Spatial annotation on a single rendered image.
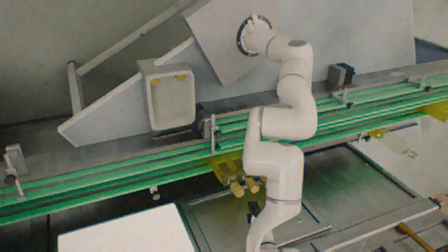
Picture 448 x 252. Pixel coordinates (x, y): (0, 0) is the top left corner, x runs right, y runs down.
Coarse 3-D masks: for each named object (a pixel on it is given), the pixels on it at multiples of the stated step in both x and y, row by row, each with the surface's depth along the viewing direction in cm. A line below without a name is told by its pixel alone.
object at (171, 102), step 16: (160, 80) 125; (176, 80) 127; (192, 80) 122; (160, 96) 128; (176, 96) 131; (192, 96) 125; (160, 112) 131; (176, 112) 134; (192, 112) 129; (160, 128) 127
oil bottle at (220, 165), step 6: (210, 156) 129; (216, 156) 128; (222, 156) 128; (210, 162) 130; (216, 162) 125; (222, 162) 125; (228, 162) 125; (216, 168) 124; (222, 168) 122; (228, 168) 122; (234, 168) 122; (216, 174) 126; (222, 174) 120; (228, 174) 120; (234, 174) 120; (222, 180) 121; (228, 180) 119
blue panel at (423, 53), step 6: (414, 42) 223; (420, 48) 213; (426, 48) 213; (432, 48) 214; (420, 54) 203; (426, 54) 203; (432, 54) 204; (438, 54) 204; (444, 54) 204; (420, 60) 194; (426, 60) 194; (432, 60) 195; (438, 60) 195
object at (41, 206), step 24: (384, 120) 168; (408, 120) 169; (312, 144) 148; (168, 168) 131; (192, 168) 132; (72, 192) 118; (96, 192) 119; (120, 192) 119; (0, 216) 108; (24, 216) 108
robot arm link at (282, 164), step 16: (256, 112) 86; (256, 128) 84; (256, 144) 80; (272, 144) 79; (288, 144) 80; (256, 160) 78; (272, 160) 77; (288, 160) 76; (272, 176) 78; (288, 176) 77; (272, 192) 78; (288, 192) 77
